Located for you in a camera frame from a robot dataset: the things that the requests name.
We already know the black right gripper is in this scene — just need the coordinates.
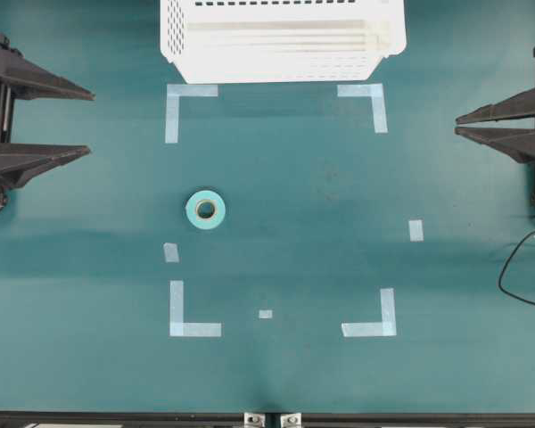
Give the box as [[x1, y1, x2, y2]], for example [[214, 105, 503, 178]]
[[455, 48, 535, 206]]

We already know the teal tape roll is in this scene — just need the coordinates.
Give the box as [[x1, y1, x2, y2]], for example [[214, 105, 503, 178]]
[[185, 189, 226, 230]]

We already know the white perforated plastic basket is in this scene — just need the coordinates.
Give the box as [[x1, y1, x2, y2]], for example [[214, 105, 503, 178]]
[[160, 0, 407, 84]]

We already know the black cable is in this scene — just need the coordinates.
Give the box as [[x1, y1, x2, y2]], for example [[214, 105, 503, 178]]
[[498, 230, 535, 310]]

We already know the black table edge rail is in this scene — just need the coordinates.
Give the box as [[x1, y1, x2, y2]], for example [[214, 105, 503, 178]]
[[0, 411, 535, 427]]

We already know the left metal table bracket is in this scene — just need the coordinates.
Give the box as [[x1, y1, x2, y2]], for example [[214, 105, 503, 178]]
[[243, 412, 266, 428]]

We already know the metal table bracket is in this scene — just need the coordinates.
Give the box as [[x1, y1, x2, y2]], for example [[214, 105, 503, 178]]
[[243, 412, 266, 428], [280, 413, 302, 428]]

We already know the right metal table bracket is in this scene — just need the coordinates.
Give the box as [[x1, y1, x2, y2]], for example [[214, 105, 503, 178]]
[[280, 413, 302, 428]]

